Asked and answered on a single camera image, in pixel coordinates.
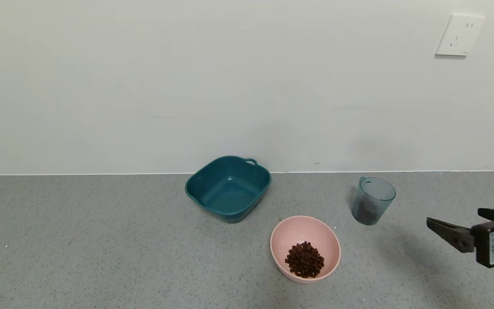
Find translucent teal plastic cup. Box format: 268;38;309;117
352;176;397;226

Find brown solid pellets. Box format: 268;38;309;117
285;241;325;279

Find pink plastic bowl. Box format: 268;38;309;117
270;215;341;284

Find teal square plastic basin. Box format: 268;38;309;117
185;155;272;224

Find white wall socket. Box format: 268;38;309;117
435;14;486;57

